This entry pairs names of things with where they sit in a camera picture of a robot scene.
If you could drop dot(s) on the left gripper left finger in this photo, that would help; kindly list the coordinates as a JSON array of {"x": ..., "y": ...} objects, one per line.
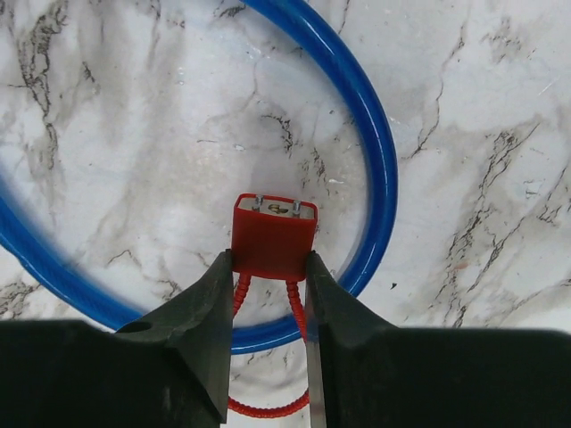
[{"x": 169, "y": 368}]

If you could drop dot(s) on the red cable lock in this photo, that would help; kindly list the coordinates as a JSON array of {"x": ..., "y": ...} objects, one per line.
[{"x": 271, "y": 238}]

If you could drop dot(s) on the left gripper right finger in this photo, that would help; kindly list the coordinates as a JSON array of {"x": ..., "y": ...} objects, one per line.
[{"x": 365, "y": 372}]

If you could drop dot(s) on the blue cable lock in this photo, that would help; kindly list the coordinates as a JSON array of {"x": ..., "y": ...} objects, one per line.
[{"x": 300, "y": 22}]

